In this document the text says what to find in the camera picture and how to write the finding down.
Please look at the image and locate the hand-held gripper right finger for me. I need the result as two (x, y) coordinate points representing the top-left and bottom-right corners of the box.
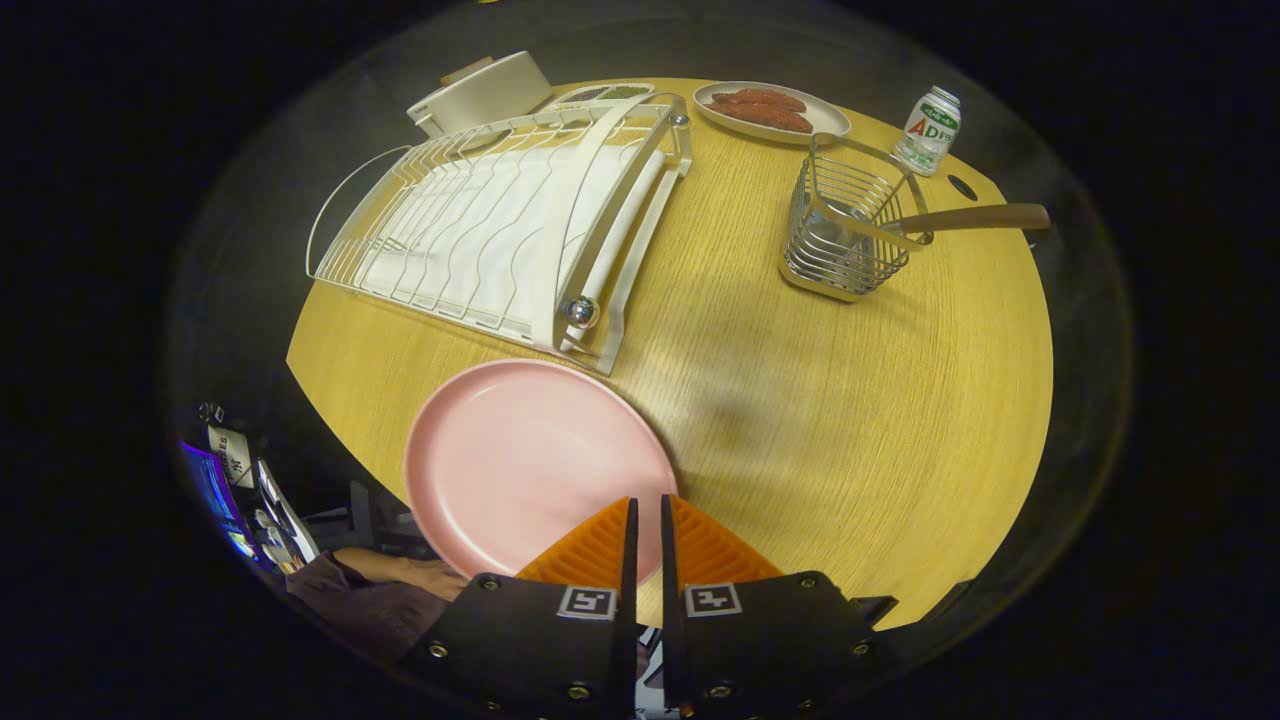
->
(658, 493), (899, 720)

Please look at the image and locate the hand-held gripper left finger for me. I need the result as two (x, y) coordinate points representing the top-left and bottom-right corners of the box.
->
(398, 496), (641, 720)

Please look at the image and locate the pink plate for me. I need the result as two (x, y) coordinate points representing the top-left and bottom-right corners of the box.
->
(403, 359), (679, 586)

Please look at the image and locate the metal wire basket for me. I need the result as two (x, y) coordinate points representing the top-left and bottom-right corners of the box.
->
(779, 132), (935, 303)

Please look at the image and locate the white wire dish rack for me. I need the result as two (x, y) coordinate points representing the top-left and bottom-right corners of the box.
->
(305, 92), (694, 377)

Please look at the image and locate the wooden handled spoon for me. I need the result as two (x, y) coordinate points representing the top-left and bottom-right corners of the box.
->
(860, 203), (1052, 246)

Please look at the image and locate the beige plate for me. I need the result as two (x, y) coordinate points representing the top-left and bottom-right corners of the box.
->
(692, 81), (853, 146)

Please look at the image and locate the computer monitor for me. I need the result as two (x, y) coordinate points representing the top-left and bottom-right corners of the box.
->
(180, 443), (256, 561)

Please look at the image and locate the red meat piece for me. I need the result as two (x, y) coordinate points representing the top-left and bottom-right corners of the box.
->
(712, 102), (814, 134)
(710, 89), (807, 113)

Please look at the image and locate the white drink bottle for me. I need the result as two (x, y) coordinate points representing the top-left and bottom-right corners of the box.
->
(892, 85), (963, 177)

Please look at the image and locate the white toaster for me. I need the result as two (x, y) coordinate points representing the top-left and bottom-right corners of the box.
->
(406, 50), (554, 139)

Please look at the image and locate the white divided grain tray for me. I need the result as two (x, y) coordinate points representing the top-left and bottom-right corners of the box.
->
(545, 83), (656, 109)

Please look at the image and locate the black backdrop cloth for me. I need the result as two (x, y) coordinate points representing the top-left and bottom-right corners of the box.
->
(165, 0), (1136, 401)

